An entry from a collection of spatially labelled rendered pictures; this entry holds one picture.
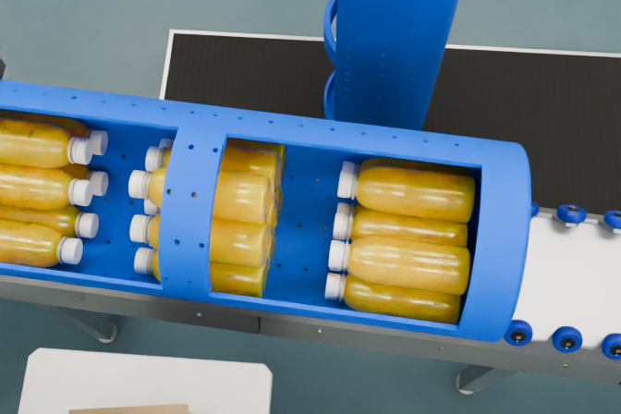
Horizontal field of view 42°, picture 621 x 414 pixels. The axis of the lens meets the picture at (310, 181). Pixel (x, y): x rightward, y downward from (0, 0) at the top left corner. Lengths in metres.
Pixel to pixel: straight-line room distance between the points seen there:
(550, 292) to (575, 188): 0.95
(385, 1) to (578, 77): 1.01
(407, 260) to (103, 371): 0.43
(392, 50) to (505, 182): 0.68
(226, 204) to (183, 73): 1.29
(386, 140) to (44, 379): 0.54
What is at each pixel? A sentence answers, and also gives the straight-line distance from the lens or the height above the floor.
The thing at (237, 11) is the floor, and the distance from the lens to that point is 2.61.
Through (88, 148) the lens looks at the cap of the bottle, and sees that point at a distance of 1.24.
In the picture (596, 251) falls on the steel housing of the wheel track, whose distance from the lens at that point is 1.40.
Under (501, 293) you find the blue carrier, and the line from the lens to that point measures 1.06.
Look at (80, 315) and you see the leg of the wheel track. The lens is 1.99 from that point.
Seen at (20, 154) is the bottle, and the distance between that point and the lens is 1.24.
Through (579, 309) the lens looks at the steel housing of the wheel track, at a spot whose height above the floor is 0.93.
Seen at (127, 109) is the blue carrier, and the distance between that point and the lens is 1.13.
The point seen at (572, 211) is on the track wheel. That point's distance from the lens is 1.35.
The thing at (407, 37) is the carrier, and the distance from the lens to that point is 1.64.
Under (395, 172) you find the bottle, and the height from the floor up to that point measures 1.13.
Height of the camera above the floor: 2.21
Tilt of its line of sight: 70 degrees down
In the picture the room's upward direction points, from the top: 3 degrees counter-clockwise
